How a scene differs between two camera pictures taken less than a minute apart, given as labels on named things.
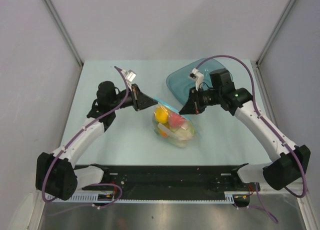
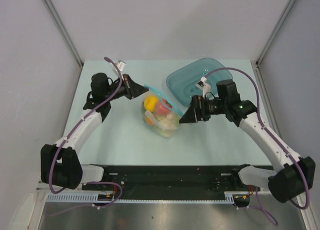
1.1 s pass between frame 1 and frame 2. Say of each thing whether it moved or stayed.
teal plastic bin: stayed
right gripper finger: moved
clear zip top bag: moved
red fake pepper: moved
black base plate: stayed
